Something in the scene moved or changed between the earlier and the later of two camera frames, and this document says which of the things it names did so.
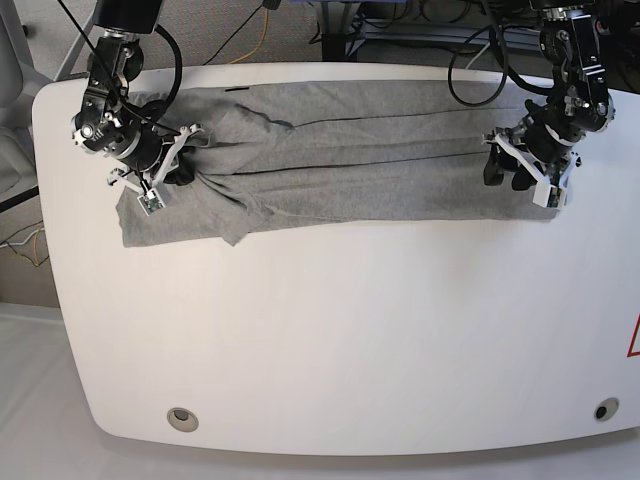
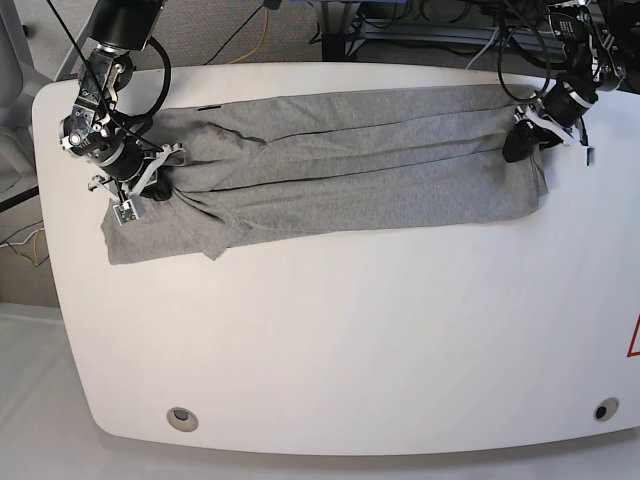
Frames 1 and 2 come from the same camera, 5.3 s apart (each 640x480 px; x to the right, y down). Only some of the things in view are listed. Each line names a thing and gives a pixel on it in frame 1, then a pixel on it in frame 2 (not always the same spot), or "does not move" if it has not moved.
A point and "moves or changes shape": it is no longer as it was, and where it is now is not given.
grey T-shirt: (332, 153) moves or changes shape
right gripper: (551, 188) to (523, 136)
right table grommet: (606, 409) does not move
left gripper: (176, 166) to (130, 205)
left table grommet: (182, 419) does not move
